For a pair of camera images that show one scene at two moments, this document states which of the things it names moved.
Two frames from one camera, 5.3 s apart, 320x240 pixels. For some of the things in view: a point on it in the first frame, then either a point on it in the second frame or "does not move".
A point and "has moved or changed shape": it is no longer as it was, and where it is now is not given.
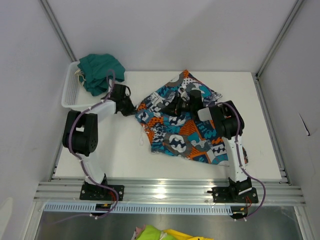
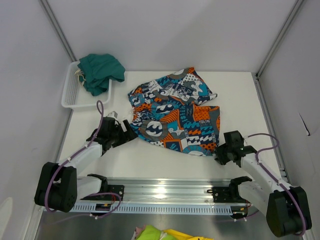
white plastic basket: (75, 96) does not move
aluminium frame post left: (56, 27) does not move
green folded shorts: (97, 70) does not move
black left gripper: (132, 109) to (126, 136)
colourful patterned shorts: (183, 135) has moved or changed shape
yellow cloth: (188, 237) does not move
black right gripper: (173, 107) to (220, 159)
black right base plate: (228, 195) does not move
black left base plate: (96, 192) does not move
